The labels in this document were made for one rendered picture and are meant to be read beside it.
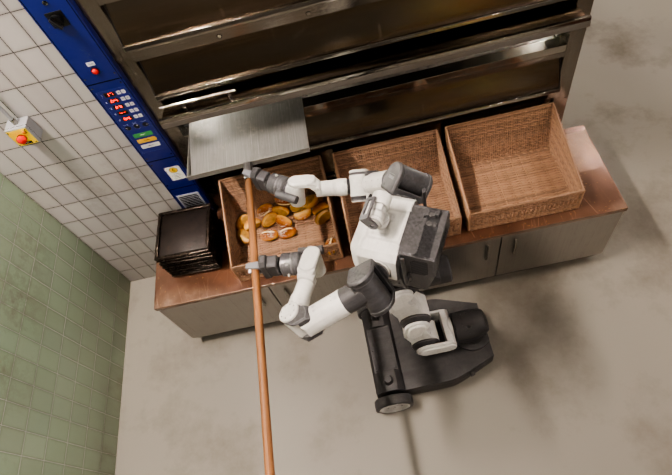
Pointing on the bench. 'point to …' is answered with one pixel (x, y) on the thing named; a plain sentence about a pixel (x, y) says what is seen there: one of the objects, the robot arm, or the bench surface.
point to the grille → (191, 199)
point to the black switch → (57, 19)
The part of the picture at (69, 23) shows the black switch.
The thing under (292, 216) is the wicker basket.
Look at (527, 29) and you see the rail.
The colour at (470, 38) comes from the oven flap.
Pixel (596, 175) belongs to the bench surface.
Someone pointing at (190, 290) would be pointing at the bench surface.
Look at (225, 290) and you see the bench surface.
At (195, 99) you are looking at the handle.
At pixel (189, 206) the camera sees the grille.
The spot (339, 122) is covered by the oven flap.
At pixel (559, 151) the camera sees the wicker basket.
